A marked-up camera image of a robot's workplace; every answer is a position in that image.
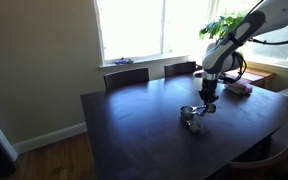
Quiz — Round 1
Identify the large steel measuring cup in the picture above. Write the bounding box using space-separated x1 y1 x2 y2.
179 105 207 120

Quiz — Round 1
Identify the small steel measuring cup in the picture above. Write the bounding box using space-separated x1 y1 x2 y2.
185 120 202 133

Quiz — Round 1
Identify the purple object on windowsill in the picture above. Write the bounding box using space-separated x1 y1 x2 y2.
114 57 134 65

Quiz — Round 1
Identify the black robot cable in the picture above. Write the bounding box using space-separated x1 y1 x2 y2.
248 33 288 46

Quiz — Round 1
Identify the pink plastic food bag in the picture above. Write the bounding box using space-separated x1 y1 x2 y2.
225 80 253 95

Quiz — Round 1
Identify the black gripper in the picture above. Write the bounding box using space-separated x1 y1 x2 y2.
199 79 218 103

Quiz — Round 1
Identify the medium steel measuring cup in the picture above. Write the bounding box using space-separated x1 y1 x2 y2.
198 104 216 116

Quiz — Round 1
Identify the dark wooden chair left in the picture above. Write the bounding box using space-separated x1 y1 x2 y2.
104 67 149 90

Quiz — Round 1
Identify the green potted plant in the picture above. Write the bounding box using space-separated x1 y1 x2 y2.
199 16 243 40

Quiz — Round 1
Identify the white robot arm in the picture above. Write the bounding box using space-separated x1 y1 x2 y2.
199 0 288 104

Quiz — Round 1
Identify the wooden side bench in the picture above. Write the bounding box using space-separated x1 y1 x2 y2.
230 63 277 88

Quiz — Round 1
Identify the dark wooden chair right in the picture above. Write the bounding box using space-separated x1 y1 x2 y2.
164 62 196 78

